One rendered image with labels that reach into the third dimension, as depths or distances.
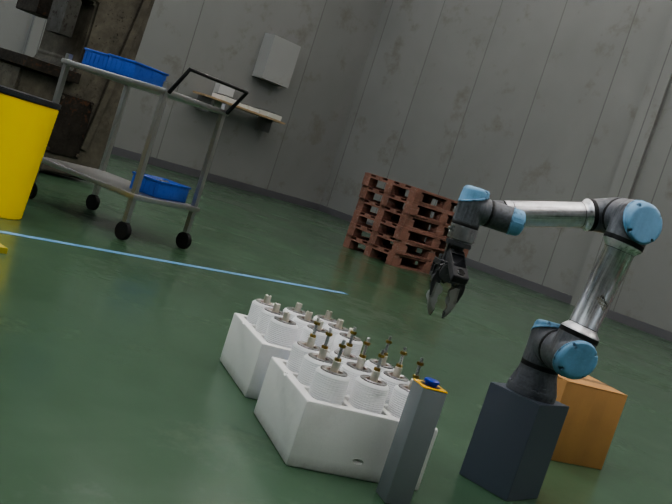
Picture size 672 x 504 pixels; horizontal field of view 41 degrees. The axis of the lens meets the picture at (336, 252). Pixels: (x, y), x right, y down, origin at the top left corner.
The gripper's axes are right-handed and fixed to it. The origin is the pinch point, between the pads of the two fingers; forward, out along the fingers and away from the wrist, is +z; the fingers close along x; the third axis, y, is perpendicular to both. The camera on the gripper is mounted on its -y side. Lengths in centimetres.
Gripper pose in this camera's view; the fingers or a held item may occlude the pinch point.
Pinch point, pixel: (438, 312)
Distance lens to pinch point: 243.8
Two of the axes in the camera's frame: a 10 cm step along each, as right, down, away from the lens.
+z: -3.1, 9.5, 0.8
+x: -9.3, -2.8, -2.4
